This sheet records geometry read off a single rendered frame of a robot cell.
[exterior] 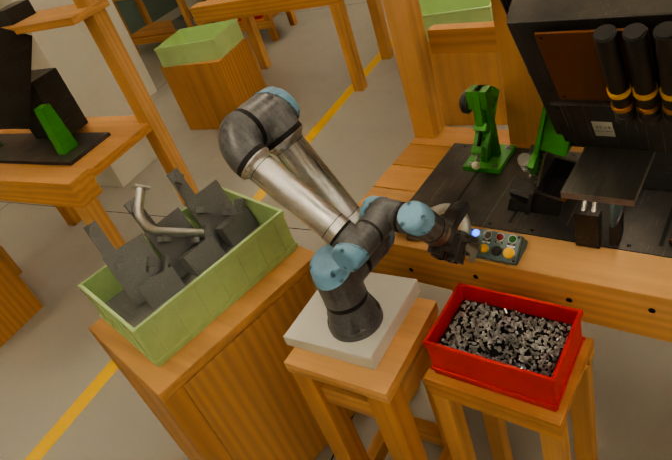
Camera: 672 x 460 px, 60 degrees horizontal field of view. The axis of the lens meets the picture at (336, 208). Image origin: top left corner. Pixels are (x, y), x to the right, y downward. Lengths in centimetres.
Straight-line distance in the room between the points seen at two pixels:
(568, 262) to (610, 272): 10
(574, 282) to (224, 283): 105
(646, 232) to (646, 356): 96
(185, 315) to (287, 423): 62
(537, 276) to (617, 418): 93
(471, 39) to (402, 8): 26
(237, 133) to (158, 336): 75
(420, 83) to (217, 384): 124
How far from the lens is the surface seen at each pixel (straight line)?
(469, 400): 153
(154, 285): 205
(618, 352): 260
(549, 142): 165
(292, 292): 201
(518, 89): 204
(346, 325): 152
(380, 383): 151
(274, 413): 220
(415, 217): 133
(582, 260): 164
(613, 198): 146
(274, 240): 201
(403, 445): 168
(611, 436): 238
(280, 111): 146
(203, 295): 191
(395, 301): 161
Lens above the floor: 202
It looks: 34 degrees down
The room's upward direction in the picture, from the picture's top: 20 degrees counter-clockwise
